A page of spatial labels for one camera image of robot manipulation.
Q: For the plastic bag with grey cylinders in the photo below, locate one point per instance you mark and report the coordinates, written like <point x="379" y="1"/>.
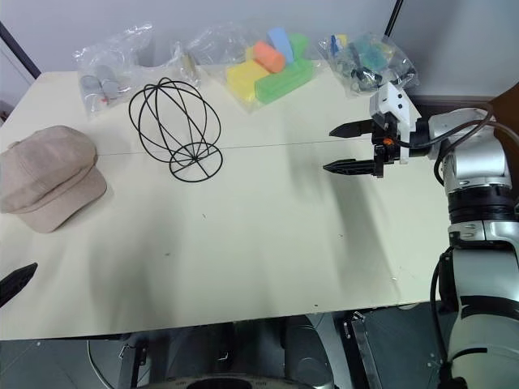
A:
<point x="107" y="77"/>

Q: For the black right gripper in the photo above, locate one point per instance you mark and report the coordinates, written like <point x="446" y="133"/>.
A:
<point x="383" y="156"/>

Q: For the small green foam block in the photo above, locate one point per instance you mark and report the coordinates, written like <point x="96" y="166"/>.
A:
<point x="299" y="44"/>

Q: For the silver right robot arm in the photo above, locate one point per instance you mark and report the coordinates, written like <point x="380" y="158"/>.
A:
<point x="480" y="227"/>

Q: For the plastic bag with small parts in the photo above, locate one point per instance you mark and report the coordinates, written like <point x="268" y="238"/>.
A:
<point x="365" y="69"/>

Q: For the thin black pole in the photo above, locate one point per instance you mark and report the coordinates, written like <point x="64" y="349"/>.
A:
<point x="392" y="18"/>

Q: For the small clear plastic bag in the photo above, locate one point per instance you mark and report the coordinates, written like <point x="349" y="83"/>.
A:
<point x="186" y="65"/>

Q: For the black diagonal bar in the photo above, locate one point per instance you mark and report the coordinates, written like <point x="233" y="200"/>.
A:
<point x="18" y="46"/>

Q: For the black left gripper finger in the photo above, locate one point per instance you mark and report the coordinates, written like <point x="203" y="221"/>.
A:
<point x="16" y="281"/>

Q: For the beige newsboy cap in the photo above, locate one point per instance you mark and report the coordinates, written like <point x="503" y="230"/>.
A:
<point x="48" y="174"/>

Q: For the plastic bag with foam blocks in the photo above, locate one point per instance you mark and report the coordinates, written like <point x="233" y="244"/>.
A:
<point x="243" y="85"/>

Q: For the orange foam block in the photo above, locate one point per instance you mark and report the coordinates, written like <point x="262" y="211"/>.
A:
<point x="268" y="56"/>

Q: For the blue foam block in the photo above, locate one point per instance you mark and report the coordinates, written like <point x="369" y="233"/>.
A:
<point x="280" y="42"/>

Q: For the large green foam block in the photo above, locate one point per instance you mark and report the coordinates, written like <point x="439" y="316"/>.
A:
<point x="284" y="83"/>

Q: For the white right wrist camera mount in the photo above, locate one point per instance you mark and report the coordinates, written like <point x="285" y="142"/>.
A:
<point x="393" y="101"/>

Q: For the metal table leg bracket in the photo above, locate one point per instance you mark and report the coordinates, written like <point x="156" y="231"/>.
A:
<point x="365" y="348"/>
<point x="134" y="360"/>

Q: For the dark rounded robot base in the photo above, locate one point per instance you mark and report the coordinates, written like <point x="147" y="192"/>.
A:
<point x="251" y="344"/>

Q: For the yellow foam block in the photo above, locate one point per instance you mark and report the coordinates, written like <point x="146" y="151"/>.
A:
<point x="243" y="79"/>

